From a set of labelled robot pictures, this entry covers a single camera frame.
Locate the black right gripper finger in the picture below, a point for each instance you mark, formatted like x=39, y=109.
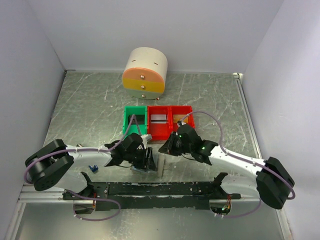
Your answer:
x=167, y=147
x=176, y=147

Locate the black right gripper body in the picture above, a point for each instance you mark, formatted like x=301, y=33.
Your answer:
x=187, y=148

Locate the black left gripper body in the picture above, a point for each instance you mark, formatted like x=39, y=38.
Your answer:
x=130, y=156

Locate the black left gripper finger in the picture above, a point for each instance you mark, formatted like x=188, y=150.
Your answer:
x=151, y=165
x=140, y=160

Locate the grey card holder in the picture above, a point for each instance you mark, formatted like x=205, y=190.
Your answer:
x=160, y=162

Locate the red double plastic bin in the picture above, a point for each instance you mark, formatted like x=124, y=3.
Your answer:
x=161, y=132

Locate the blue card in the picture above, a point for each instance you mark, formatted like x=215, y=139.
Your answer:
x=93, y=168

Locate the green plastic bin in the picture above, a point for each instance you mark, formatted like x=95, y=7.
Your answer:
x=127, y=116

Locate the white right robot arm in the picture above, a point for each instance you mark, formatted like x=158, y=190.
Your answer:
x=266, y=179

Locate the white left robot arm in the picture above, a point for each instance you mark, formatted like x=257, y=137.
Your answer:
x=58, y=165

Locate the orange gold card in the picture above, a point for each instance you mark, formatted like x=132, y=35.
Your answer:
x=179, y=117

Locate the white card with black stripe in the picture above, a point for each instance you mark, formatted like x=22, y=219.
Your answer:
x=158, y=118

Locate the black card in green bin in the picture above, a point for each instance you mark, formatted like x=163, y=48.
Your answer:
x=139, y=119

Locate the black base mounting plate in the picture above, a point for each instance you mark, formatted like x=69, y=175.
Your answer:
x=149, y=195

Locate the round three-drawer cabinet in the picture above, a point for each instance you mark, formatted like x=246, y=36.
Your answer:
x=145, y=73

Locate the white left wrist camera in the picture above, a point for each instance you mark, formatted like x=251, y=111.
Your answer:
x=145, y=139

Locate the aluminium rail frame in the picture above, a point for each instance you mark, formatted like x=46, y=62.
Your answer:
x=90, y=108

